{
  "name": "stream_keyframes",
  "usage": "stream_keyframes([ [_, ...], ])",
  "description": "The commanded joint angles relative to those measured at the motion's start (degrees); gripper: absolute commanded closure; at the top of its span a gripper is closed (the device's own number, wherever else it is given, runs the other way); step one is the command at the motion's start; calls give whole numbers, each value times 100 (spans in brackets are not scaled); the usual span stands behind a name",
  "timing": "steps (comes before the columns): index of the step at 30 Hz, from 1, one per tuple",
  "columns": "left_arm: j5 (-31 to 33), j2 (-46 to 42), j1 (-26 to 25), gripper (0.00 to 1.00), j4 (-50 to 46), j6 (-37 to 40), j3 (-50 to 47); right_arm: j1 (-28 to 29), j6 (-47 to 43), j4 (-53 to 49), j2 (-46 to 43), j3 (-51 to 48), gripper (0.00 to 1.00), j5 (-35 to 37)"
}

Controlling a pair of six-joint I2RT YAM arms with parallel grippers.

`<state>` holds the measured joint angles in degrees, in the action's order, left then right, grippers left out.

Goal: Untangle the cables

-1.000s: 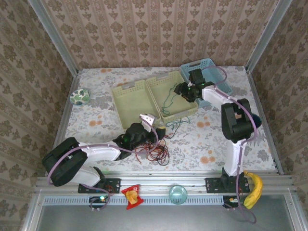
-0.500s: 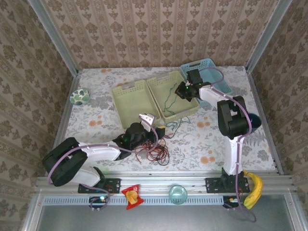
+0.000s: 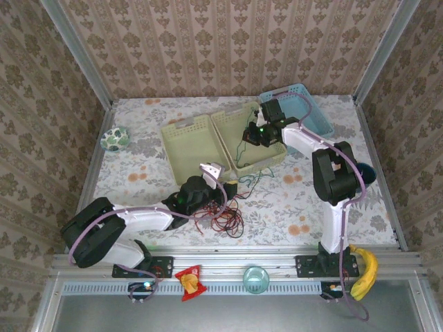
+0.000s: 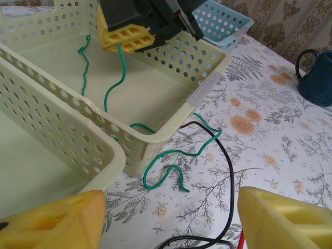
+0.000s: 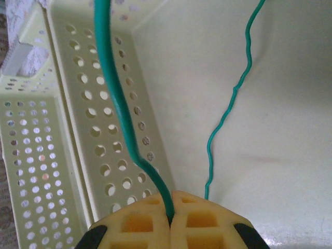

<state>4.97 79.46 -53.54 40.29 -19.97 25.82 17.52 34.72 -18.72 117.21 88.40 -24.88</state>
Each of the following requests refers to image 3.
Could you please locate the green cable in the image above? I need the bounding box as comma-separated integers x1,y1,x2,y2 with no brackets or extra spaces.
232,136,276,185

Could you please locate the black cable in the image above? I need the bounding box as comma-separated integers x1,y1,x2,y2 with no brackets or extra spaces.
206,196,245,240

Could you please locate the red cable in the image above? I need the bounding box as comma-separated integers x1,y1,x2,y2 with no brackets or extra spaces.
192,202,226,237
210,191,251,239

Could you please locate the pale green perforated basket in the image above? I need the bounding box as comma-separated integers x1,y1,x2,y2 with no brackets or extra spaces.
160,114,232,187
210,101,288,179

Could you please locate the light blue perforated basket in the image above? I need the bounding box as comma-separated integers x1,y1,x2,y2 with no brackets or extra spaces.
259,84,335,138

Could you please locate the red snack packet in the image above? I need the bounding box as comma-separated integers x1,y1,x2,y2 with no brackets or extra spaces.
174,264,208,302

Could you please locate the teal glass cup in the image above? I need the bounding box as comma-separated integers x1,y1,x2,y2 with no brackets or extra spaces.
242,265,270,295

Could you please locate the green leaf patterned bowl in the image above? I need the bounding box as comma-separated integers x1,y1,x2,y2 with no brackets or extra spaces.
100,126,132,153

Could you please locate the small black circuit board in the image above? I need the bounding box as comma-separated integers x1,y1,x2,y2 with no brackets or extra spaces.
320,281,346,299
127,282,156,295

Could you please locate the dark blue bowl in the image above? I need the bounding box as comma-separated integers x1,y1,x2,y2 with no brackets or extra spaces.
358,161,377,186

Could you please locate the yellow banana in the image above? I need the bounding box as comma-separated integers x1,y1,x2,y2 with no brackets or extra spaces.
348,243,379,301

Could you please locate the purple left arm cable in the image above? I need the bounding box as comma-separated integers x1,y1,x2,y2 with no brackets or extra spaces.
68,165,229,304

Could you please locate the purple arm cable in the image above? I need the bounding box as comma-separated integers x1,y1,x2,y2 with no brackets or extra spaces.
271,90,370,322
68,165,229,304

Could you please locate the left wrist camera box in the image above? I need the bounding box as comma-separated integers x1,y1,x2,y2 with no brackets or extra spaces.
199,161,226,190

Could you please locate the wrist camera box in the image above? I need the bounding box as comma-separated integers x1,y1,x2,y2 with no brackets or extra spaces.
255,100,287,126
199,161,226,190

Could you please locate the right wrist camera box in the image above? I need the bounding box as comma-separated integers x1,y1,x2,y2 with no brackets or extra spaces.
255,100,287,126

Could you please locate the aluminium frame beam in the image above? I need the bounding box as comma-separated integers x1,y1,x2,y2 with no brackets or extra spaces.
51,246,422,278

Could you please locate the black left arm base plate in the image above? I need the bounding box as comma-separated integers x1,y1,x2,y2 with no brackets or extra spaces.
111,255,174,279

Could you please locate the slotted grey cable duct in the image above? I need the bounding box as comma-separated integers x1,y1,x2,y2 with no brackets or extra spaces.
62,280,323,295

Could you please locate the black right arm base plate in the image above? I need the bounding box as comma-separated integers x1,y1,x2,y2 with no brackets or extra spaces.
295,254,359,279

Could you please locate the aluminium table side rail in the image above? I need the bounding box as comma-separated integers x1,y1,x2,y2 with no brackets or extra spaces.
64,107,116,255
352,100,410,252

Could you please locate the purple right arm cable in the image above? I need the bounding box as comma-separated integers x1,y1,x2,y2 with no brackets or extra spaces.
271,90,370,322

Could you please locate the aluminium frame post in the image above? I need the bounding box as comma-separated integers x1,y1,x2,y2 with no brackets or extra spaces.
39,0,114,109
352,0,422,104

